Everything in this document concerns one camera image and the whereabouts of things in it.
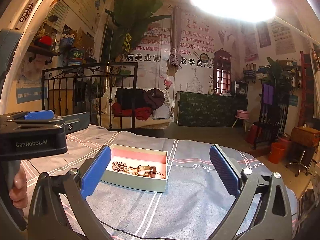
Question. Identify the green floral covered counter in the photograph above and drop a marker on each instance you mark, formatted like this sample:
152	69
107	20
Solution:
204	110

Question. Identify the red cloth pile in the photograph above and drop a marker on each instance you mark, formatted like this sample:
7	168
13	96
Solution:
142	113

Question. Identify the pink basin on stool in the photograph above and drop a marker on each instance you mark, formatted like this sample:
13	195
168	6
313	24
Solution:
241	115

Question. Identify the light blue pillow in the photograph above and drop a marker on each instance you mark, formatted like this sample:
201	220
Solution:
163	112

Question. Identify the person's left hand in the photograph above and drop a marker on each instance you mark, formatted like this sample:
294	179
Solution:
18	193

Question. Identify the large green banana plant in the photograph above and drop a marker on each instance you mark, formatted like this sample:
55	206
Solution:
130	19

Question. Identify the white hanging swing bench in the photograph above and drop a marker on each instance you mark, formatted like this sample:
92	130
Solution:
107	119

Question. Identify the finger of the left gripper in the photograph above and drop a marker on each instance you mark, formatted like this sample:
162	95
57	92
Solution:
39	115
76	122

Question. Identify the black iron bed frame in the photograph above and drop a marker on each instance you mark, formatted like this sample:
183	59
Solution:
74	89

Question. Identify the beige strap wristwatch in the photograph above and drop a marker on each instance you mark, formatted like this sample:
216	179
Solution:
144	171

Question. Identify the red bucket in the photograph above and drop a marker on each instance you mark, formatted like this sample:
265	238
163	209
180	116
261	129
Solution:
277	152

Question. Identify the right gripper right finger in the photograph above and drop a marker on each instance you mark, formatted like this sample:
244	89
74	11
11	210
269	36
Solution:
241	184

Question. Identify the white ceramic vase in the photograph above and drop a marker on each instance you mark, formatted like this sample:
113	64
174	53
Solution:
211	90

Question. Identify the pink lined jewelry box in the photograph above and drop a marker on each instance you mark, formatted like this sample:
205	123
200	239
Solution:
124	156

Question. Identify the wooden box on stool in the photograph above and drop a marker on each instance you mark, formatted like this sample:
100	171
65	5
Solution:
305	136

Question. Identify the dark brown clothes pile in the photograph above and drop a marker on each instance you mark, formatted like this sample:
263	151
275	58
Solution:
152	98

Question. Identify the wooden wall shelf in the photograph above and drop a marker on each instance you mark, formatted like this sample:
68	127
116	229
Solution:
36	50

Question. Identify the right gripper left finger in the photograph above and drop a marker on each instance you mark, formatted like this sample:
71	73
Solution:
78	187

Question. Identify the grey striped bed cover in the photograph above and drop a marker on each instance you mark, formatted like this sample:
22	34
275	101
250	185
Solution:
192	206

